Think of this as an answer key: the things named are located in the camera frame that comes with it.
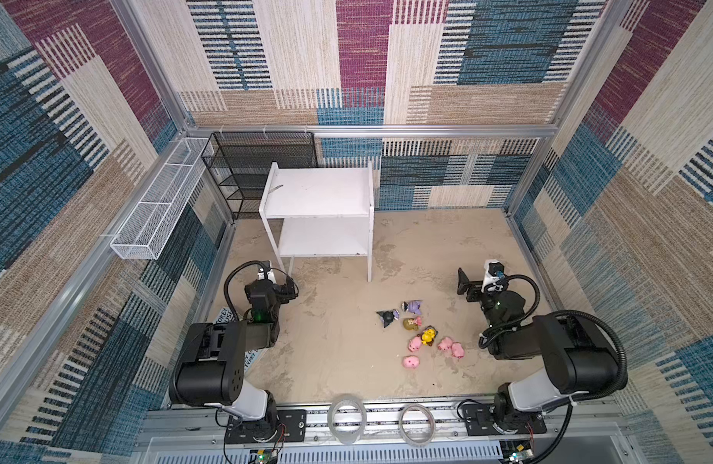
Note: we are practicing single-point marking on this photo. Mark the pink pig toy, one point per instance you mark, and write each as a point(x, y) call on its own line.
point(414, 344)
point(457, 350)
point(411, 362)
point(446, 344)

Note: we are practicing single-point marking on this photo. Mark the colourful children's book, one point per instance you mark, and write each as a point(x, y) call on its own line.
point(250, 357)

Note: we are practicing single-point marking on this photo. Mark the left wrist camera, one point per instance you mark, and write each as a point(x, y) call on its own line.
point(266, 272)

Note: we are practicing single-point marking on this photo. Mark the yellow blue pokemon toy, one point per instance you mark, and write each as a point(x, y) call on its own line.
point(428, 336)

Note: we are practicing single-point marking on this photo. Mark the clear tape roll right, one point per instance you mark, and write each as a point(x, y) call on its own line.
point(416, 425)

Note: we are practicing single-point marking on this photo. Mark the black purple bat toy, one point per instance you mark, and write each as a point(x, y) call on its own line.
point(387, 317)

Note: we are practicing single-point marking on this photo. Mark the black wire mesh rack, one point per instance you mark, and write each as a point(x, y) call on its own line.
point(240, 163)

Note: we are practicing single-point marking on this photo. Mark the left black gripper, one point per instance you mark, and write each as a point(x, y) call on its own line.
point(281, 291)

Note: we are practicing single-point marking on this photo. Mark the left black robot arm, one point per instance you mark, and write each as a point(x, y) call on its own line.
point(211, 368)

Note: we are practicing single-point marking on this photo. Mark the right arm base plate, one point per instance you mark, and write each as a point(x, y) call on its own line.
point(481, 420)

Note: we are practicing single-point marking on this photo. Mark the clear tape roll left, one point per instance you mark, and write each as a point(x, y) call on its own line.
point(347, 419)

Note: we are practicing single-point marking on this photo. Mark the white wire mesh basket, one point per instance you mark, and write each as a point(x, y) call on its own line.
point(146, 231)

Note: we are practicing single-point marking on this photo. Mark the clear tape roll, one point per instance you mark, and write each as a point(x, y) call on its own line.
point(347, 419)
point(416, 425)

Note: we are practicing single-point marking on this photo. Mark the olive green figure toy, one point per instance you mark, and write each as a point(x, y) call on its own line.
point(412, 324)

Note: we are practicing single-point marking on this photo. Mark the purple figure toy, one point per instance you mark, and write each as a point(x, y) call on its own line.
point(413, 306)

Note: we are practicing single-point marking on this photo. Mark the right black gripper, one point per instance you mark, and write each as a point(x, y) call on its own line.
point(472, 285)

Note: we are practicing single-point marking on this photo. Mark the white two-tier shelf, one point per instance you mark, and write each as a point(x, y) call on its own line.
point(320, 212)

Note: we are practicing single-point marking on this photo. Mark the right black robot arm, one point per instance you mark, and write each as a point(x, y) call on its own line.
point(583, 358)

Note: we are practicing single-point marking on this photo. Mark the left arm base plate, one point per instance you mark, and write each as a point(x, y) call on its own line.
point(287, 426)

